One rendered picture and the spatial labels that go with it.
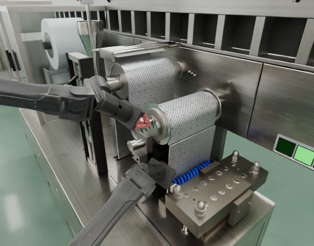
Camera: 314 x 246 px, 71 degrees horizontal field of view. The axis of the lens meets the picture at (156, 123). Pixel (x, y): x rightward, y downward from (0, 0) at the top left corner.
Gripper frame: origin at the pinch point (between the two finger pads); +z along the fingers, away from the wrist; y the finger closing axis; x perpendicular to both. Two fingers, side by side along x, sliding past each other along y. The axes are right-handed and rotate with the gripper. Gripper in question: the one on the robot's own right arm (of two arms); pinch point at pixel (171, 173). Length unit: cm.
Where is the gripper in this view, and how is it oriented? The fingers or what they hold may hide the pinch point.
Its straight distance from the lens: 82.9
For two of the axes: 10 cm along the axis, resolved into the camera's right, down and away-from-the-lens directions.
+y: 7.4, 3.8, -5.5
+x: 4.2, -9.1, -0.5
